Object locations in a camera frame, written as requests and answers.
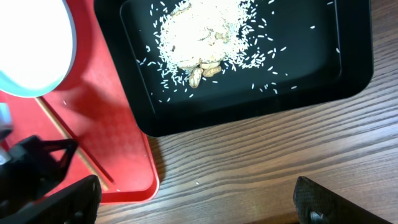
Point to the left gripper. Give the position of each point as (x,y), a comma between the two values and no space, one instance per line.
(35,167)

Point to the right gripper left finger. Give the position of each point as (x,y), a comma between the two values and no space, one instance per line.
(77,203)

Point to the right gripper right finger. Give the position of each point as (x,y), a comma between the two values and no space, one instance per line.
(317,204)

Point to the wooden chopstick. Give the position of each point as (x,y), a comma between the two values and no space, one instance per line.
(86,158)

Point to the red plastic tray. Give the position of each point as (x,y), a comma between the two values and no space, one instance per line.
(91,102)

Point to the large light blue plate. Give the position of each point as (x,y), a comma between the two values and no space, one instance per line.
(38,46)

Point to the rice and food scraps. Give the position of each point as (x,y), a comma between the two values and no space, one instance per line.
(193,50)

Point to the black plastic tray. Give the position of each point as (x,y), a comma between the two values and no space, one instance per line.
(354,32)

